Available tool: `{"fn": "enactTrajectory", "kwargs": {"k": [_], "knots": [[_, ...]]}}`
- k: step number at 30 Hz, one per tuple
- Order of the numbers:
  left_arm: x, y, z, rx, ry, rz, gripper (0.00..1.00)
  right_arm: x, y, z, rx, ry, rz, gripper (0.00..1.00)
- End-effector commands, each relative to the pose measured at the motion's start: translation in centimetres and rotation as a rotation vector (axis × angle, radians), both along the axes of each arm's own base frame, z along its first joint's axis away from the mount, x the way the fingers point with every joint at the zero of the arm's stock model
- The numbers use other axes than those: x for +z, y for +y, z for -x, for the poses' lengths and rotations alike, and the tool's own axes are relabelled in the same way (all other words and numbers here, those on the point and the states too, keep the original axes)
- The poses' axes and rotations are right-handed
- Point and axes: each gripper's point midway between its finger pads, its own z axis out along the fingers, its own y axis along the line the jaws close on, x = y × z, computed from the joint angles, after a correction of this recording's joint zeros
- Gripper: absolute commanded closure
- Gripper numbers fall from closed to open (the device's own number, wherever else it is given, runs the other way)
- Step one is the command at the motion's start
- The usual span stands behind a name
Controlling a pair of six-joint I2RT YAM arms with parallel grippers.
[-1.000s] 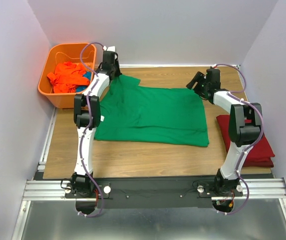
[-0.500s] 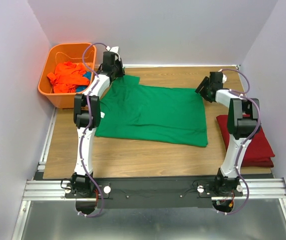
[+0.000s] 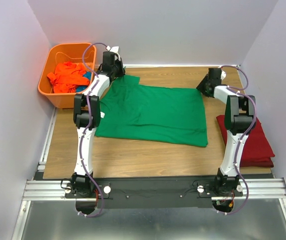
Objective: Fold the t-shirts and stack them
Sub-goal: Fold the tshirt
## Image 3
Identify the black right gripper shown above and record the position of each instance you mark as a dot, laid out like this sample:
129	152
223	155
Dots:
200	86

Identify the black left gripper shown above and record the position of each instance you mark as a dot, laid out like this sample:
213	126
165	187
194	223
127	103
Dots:
117	61

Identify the green t-shirt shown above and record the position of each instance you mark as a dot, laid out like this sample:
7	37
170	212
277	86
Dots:
141	112

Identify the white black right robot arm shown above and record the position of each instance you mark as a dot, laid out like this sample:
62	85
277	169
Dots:
239	120

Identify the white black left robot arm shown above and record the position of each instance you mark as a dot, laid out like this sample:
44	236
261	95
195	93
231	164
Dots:
87	117

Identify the blue t-shirt in basket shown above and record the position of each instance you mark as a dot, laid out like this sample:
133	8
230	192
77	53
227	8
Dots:
85	82

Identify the orange t-shirt in basket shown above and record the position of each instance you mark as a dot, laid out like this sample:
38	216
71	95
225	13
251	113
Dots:
66	77

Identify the orange plastic laundry basket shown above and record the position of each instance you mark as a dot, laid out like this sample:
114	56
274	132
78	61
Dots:
73	52

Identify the folded dark red t-shirt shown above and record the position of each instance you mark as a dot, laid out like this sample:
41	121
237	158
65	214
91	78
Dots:
257	151

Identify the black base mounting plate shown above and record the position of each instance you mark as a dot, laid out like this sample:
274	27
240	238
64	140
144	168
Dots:
151	192

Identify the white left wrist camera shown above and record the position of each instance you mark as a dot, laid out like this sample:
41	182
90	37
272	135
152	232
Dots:
114	49

